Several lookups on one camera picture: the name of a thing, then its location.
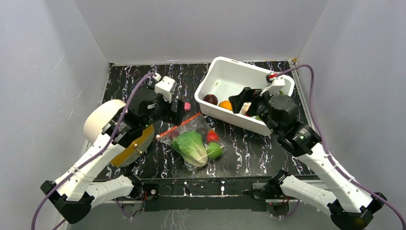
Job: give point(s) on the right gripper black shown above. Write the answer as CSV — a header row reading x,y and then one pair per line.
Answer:
x,y
253,101

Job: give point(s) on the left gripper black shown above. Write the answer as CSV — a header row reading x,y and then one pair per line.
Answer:
x,y
176,117

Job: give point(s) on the green napa cabbage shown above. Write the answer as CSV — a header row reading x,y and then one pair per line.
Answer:
x,y
190,146

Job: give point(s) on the white plastic bin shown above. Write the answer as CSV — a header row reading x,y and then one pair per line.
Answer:
x,y
227,77

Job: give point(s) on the clear zip top bag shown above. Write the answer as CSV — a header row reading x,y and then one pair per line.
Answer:
x,y
196,121

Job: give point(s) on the red tomato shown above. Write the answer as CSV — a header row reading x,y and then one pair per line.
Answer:
x,y
212,136

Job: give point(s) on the green bumpy fruit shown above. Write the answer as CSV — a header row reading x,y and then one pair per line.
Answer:
x,y
214,150

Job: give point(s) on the dark purple fruit back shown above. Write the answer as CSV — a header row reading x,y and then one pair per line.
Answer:
x,y
202,130

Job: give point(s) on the dark purple fruit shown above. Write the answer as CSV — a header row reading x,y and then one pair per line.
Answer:
x,y
211,98
202,130

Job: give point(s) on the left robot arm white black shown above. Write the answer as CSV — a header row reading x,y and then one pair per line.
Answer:
x,y
118,135

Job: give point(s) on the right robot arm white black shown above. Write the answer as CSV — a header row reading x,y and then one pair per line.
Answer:
x,y
349,207

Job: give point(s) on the beige mushroom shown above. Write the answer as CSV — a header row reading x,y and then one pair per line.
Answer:
x,y
245,108

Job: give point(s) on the pink small cube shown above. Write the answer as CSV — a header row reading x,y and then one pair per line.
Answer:
x,y
187,106

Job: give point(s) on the orange fruit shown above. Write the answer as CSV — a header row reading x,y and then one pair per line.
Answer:
x,y
226,105

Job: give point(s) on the dark purple fruit front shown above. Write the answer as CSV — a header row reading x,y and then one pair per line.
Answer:
x,y
211,98

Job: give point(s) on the white cylindrical drum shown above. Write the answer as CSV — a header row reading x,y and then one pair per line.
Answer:
x,y
97,121

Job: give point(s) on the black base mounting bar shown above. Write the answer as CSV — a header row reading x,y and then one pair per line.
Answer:
x,y
212,194

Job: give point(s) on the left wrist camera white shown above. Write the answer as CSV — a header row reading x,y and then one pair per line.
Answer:
x,y
165,86

